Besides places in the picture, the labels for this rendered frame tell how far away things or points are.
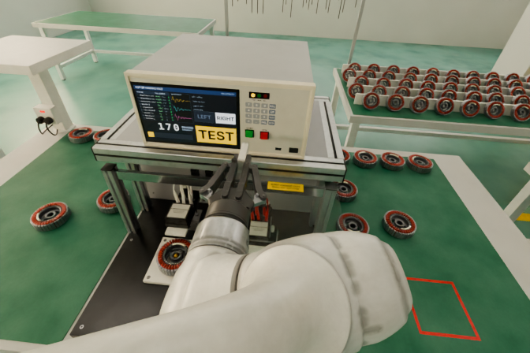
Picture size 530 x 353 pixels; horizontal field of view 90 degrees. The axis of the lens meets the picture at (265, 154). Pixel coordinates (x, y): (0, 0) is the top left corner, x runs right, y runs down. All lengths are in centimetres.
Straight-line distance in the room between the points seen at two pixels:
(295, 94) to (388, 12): 667
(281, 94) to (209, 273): 41
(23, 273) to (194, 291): 84
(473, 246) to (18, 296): 145
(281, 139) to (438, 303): 68
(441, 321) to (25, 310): 114
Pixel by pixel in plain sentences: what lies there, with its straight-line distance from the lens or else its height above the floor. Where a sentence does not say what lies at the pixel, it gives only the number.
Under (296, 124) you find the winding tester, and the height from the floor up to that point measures 122.
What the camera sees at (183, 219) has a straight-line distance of 83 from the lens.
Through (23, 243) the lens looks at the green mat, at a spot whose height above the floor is 75.
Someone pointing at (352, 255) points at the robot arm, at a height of 133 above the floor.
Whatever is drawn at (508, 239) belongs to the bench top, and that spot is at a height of 75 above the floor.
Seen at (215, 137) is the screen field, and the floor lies 116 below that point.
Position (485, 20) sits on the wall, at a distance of 813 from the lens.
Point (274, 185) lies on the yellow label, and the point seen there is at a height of 107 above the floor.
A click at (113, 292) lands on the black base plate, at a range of 95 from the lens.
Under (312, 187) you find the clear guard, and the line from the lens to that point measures 71.
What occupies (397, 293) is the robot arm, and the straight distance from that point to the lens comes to 28.
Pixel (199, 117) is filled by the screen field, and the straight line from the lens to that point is 69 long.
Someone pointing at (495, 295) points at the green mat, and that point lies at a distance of 115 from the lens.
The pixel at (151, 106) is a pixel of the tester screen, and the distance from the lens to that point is 72.
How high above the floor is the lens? 155
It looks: 37 degrees down
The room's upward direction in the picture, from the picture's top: 3 degrees clockwise
